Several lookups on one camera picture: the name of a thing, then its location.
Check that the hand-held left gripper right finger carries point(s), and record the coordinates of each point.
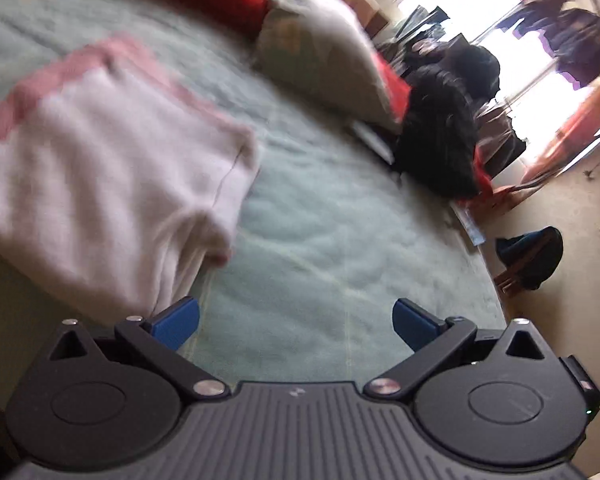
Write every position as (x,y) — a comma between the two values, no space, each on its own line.
(415,325)

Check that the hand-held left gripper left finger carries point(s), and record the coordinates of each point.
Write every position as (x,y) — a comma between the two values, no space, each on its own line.
(177,322)

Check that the pink and white sweater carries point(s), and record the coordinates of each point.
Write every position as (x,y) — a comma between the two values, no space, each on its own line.
(105,170)

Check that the wooden chair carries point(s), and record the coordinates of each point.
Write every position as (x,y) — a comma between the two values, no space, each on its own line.
(510,282)

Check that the blue cover book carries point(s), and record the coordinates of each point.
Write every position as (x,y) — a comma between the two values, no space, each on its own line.
(470,225)

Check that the dark blue garment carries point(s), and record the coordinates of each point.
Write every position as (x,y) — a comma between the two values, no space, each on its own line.
(535,257)

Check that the black backpack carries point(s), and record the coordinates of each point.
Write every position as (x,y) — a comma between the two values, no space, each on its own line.
(440,135)

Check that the red pillow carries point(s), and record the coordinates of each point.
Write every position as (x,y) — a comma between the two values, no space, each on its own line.
(397,85)

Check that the orange curtain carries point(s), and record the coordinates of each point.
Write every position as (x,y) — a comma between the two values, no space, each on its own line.
(580,120)

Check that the dark hanging jacket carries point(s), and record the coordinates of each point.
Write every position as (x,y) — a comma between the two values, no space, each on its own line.
(475,67)

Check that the grey-green pillow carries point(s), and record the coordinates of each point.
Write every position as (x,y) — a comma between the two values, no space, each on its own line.
(320,55)

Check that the window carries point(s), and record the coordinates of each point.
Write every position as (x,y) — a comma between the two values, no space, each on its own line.
(530,60)

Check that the brown cardboard box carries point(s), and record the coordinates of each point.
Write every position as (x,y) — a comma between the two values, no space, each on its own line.
(360,5)

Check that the dark hanging laundry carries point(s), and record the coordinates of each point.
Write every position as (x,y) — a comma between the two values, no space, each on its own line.
(580,40)

